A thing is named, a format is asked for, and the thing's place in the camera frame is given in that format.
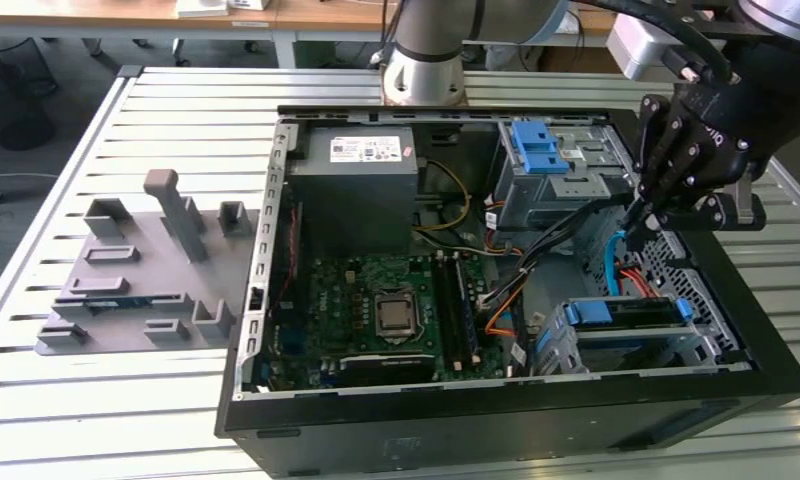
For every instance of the green motherboard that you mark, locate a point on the green motherboard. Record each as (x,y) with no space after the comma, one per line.
(336,280)

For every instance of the blue drive latch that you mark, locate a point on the blue drive latch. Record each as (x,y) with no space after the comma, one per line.
(536,150)

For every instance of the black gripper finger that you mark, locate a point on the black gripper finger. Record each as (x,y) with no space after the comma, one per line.
(667,150)
(714,215)

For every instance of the wooden desk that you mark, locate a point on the wooden desk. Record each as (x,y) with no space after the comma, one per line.
(593,30)
(73,20)

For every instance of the black graphics card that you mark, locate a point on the black graphics card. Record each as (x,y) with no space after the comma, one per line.
(387,367)

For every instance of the CPU socket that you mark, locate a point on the CPU socket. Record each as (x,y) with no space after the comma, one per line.
(400,336)

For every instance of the black PC case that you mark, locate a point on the black PC case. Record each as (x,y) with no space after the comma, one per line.
(440,430)

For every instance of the metal drive cage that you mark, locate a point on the metal drive cage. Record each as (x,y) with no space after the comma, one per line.
(527,200)

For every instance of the grey parts rack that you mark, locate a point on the grey parts rack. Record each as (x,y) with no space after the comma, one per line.
(153,280)

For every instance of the black mesh bin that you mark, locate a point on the black mesh bin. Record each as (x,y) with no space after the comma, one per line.
(13,115)

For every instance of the white box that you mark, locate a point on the white box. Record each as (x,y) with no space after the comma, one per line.
(248,4)
(202,6)

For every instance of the silver CPU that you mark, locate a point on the silver CPU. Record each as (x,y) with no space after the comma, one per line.
(395,315)

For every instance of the black RAM slot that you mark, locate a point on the black RAM slot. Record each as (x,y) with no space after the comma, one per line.
(469,310)
(447,310)

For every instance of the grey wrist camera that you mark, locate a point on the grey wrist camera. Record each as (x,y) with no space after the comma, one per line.
(640,50)

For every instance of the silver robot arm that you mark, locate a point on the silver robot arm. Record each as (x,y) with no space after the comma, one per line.
(427,50)

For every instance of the RAM stick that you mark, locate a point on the RAM stick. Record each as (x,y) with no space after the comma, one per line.
(116,304)

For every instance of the grey power supply unit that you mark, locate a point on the grey power supply unit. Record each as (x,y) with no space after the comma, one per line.
(353,200)

